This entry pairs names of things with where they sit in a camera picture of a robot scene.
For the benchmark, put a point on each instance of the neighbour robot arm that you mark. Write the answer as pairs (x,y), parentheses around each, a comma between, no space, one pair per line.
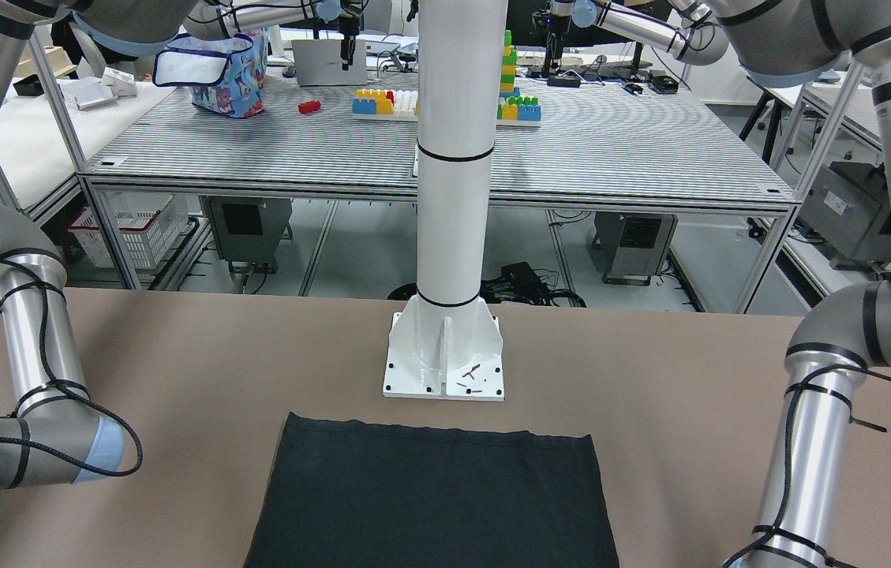
(216,20)

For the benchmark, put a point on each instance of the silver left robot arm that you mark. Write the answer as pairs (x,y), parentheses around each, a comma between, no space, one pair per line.
(847,334)

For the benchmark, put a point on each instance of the silver laptop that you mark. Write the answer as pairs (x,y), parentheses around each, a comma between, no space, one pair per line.
(318,62)

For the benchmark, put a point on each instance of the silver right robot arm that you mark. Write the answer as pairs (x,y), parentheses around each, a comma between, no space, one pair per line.
(56,434)

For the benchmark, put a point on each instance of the aluminium slatted workbench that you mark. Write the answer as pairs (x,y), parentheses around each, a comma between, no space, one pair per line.
(597,148)

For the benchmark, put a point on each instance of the grey control box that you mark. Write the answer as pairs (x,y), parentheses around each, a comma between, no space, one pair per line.
(248,229)
(633,245)

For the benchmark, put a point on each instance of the red toy block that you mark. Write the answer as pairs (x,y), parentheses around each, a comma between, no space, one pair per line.
(310,106)

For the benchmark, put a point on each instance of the black t-shirt with logo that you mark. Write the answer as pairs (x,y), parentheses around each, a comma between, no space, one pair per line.
(351,494)

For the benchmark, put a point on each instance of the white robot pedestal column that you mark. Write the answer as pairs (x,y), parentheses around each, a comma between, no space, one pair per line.
(446,343)

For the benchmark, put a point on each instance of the colourful patterned bag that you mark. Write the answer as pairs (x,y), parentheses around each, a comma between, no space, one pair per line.
(224,76)

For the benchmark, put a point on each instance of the white plastic basket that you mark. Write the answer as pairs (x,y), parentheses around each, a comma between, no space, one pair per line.
(149,223)

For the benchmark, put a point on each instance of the colourful toy brick set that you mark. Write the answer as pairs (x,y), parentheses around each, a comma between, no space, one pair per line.
(514,109)

